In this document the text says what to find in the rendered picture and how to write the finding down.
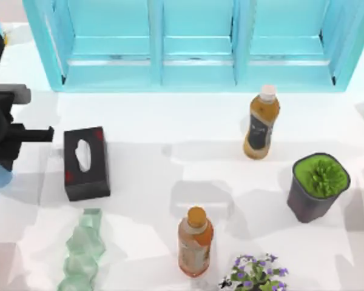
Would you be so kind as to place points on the pale green glass bottle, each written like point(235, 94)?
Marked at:
point(82, 248)

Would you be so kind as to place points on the light blue and yellow bottle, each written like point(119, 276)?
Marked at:
point(0, 179)

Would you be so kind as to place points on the purple flower plant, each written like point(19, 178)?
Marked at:
point(254, 274)

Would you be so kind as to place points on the orange bottle with orange cap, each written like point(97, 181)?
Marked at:
point(195, 242)

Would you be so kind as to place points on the white tissue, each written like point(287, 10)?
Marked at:
point(84, 154)

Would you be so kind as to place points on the grey pot with green plant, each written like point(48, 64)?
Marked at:
point(315, 194)

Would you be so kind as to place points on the black tissue box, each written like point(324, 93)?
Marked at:
point(95, 169)

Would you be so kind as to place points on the light blue rack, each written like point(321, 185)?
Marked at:
point(197, 39)

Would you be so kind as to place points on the amber bottle with white cap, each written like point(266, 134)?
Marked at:
point(261, 127)

